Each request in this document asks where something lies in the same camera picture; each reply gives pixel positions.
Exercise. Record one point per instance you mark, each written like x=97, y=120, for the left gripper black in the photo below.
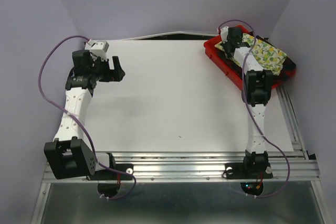
x=112, y=75

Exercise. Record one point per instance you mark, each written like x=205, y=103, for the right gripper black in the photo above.
x=224, y=46

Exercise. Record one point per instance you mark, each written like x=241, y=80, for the lemon print skirt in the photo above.
x=269, y=57

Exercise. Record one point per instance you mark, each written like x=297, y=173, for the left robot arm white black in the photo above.
x=71, y=153

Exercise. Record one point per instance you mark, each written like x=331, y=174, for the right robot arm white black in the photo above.
x=256, y=93

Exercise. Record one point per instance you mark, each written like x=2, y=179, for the red plastic tray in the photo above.
x=228, y=66

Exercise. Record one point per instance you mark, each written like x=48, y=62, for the red black plaid skirt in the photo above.
x=288, y=70

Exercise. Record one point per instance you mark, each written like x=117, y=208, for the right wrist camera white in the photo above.
x=224, y=33

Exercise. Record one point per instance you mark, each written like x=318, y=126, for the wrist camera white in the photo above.
x=99, y=48
x=224, y=33

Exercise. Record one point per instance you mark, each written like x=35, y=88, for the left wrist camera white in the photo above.
x=99, y=48

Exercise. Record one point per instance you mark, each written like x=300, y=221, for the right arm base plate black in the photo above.
x=240, y=171

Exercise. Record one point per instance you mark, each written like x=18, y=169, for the aluminium frame rails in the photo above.
x=179, y=140

